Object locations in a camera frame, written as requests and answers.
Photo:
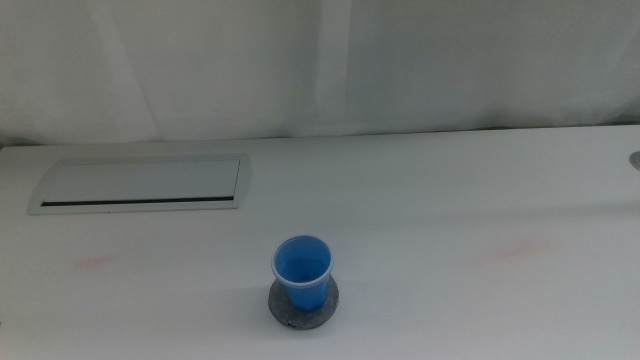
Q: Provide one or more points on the blue plastic cup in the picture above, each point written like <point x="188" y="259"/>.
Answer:
<point x="302" y="270"/>

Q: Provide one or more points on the grey round table grommet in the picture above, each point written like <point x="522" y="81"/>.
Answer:
<point x="636" y="161"/>

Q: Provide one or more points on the round grey cup mat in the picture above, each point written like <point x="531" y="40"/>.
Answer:
<point x="280" y="310"/>

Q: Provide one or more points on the white backdrop curtain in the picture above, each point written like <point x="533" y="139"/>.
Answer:
<point x="250" y="65"/>

